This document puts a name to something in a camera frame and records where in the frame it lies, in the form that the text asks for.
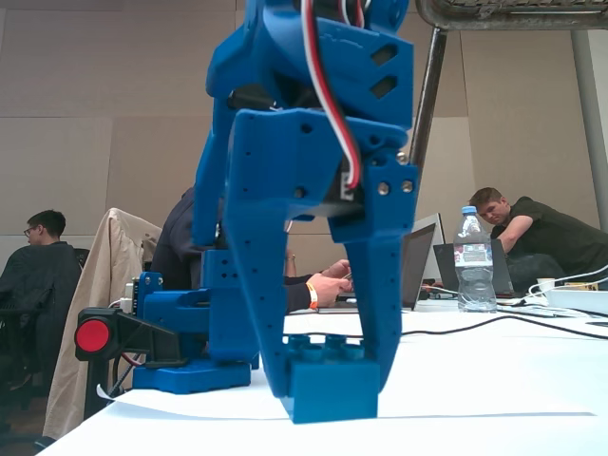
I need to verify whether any blue toy brick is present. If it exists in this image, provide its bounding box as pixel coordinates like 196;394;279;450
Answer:
279;333;381;425

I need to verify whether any man's left hand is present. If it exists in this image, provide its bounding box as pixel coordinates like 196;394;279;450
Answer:
321;258;353;279

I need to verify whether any man's right hand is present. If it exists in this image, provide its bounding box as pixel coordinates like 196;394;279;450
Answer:
313;274;355;309

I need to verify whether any black thinkpad laptop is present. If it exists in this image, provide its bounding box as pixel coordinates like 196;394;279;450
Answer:
432;238;519;299

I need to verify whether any silver laptop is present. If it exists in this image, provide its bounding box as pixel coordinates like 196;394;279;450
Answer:
411;212;447;281

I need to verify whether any clear plastic water bottle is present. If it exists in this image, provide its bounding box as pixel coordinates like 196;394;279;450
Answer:
452;204;499;314

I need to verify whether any man in dark hoodie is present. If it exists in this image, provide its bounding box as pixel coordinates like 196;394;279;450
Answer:
150;186;314;315

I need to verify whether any black clamp with red knob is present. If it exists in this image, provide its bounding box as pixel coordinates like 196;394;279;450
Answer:
74;306;187;422

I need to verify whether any man in black t-shirt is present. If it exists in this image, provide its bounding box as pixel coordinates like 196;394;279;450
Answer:
467;188;608;292

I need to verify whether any beige jacket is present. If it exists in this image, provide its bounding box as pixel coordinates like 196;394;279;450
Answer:
43;207;163;441

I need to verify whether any white tray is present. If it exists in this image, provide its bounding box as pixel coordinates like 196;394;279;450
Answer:
543;288;608;315

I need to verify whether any man with glasses, dark jacket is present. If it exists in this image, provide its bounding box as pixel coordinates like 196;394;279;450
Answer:
0;209;85;400

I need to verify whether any grey metal pole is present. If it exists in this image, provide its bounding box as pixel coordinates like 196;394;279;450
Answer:
569;28;608;227

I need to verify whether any red white black servo cable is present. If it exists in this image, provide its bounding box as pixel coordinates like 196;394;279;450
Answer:
299;0;366;190

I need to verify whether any dark metal frame stand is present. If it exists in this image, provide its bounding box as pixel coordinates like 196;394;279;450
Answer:
407;0;608;167

